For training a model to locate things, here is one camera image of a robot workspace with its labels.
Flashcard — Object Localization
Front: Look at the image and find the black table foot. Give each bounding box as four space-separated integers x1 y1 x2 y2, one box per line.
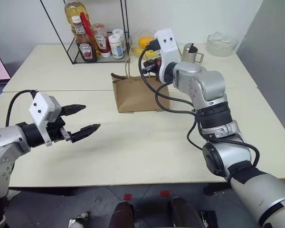
205 182 231 196

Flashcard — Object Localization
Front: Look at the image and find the brown paper bag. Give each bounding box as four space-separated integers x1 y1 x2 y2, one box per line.
111 53 171 114

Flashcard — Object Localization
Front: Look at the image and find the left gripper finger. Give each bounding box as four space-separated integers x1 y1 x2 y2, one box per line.
69 123 101 144
60 104 87 117

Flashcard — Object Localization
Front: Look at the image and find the black box floor object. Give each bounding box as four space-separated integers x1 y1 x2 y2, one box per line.
199 209 219 228

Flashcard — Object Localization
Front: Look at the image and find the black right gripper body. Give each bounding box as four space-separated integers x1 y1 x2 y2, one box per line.
149 56 163 77

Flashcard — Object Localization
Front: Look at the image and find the red handled utensil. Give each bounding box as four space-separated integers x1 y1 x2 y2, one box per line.
80 12 94 40

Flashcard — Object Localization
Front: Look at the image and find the black wire rack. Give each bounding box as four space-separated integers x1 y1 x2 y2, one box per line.
39 0 130 65

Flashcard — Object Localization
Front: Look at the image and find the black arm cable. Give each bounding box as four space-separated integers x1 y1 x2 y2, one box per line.
5 89 38 127
138 39 260 167

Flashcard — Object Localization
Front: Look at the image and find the yellow fruit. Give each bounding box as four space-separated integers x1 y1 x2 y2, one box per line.
138 36 155 48

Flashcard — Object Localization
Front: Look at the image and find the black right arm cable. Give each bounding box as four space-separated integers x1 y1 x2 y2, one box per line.
138 39 260 167

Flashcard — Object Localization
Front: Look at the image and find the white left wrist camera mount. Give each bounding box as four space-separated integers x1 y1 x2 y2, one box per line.
28 92 62 147

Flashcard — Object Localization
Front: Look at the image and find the silver metal floor object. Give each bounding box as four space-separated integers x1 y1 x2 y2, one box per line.
66 211 90 228

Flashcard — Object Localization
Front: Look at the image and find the large Heinz ketchup bottle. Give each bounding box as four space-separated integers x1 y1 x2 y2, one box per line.
71 16 98 63

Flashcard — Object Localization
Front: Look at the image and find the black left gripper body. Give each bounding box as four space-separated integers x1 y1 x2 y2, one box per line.
46 115 71 143

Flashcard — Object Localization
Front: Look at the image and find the small red ketchup squeeze bottle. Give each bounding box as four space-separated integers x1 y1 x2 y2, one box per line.
93 23 112 58

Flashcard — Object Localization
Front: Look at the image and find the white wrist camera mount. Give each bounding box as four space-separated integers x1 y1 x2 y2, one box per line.
153 28 179 84
28 92 62 147

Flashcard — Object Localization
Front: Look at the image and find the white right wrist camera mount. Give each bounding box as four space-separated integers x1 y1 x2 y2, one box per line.
153 28 179 84

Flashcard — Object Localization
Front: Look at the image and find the yellow cooking oil bottle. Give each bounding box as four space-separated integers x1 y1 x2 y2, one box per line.
64 0 90 37

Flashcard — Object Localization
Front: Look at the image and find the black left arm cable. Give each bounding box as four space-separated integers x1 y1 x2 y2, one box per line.
5 89 38 127

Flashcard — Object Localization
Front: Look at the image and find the stainless steel pitcher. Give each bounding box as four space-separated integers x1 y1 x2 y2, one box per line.
181 43 205 64

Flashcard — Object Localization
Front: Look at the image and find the dark rounded shape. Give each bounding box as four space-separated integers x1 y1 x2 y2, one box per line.
169 196 203 228
109 200 135 228

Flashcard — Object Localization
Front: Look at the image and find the clear plastic bag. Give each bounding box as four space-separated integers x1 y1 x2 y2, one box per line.
130 29 158 60

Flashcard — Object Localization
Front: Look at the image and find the white seasoning jar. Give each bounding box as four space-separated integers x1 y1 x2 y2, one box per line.
108 34 124 60
112 28 127 52

